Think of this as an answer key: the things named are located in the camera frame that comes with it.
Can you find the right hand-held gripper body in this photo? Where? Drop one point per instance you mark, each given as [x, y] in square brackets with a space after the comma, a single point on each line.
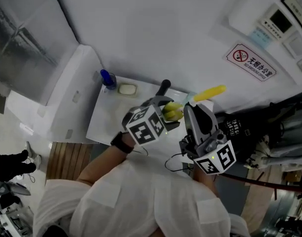
[222, 157]

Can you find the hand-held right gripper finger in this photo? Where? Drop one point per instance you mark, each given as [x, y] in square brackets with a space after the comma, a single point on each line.
[211, 127]
[190, 122]

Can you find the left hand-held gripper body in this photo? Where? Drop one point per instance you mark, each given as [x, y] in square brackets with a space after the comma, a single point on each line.
[141, 130]

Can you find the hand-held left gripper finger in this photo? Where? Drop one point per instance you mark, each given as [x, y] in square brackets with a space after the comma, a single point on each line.
[171, 127]
[163, 100]

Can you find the yellow brush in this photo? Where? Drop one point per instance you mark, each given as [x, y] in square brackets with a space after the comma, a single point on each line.
[210, 92]

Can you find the person's right forearm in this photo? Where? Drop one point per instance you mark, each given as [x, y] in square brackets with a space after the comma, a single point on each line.
[205, 184]

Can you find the person's left forearm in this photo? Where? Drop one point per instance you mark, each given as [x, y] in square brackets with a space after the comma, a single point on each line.
[101, 162]

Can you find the black faucet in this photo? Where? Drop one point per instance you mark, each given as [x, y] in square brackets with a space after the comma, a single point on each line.
[164, 86]

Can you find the white soap in dish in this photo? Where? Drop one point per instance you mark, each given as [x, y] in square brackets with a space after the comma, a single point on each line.
[136, 90]

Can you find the white ceramic sink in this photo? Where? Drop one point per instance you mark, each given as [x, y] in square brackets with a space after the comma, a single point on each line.
[108, 117]

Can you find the white soap bar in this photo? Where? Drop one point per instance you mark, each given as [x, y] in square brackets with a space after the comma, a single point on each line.
[127, 89]

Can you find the black bag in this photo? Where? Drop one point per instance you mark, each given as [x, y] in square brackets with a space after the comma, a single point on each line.
[252, 132]

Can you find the brown wooden coat stand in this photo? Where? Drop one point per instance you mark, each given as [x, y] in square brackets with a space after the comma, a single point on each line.
[264, 183]

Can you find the blue transparent mug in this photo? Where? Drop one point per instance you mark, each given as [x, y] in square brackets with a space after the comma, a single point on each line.
[112, 84]

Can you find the dark blue cylinder bottle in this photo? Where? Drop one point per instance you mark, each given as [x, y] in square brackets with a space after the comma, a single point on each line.
[105, 75]

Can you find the gray hanging clothes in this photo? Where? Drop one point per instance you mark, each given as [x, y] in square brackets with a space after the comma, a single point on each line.
[289, 144]

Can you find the white shirt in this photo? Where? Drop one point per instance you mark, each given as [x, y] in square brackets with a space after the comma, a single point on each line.
[141, 201]

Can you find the wooden slat platform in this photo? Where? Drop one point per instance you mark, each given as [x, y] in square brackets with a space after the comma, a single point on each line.
[66, 159]

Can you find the white partition counter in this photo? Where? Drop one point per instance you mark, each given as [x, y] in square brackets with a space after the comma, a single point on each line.
[66, 83]

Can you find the frosted glass partition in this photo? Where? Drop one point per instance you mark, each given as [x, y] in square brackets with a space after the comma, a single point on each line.
[22, 21]

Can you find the white red-bordered wall sign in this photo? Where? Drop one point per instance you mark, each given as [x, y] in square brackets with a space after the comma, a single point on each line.
[249, 63]

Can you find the light blue wall sticker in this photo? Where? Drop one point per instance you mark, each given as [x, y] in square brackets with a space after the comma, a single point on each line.
[260, 37]

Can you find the white wall thermostat panel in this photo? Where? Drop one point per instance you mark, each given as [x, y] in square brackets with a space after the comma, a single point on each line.
[276, 21]

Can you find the dark framed wall board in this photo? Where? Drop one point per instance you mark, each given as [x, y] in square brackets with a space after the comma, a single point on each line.
[299, 4]

